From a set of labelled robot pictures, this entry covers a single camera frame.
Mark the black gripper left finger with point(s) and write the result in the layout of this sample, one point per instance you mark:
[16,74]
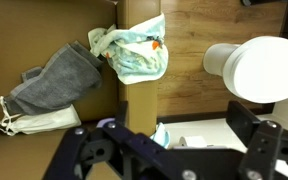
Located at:
[130,156]

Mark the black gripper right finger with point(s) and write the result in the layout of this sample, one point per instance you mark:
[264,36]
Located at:
[266,142]

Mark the grey towel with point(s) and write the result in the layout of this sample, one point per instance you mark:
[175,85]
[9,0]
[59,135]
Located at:
[65,78]

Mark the light blue cloth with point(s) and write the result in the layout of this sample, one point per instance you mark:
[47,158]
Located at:
[161,136]

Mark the light blue patterned towel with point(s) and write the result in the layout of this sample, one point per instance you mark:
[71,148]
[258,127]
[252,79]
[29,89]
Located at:
[137,54]

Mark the brown leather sofa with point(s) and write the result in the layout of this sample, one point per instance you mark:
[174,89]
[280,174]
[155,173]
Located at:
[31,31]

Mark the white toilet paper roll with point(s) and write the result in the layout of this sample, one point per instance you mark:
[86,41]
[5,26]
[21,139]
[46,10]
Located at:
[193,141]

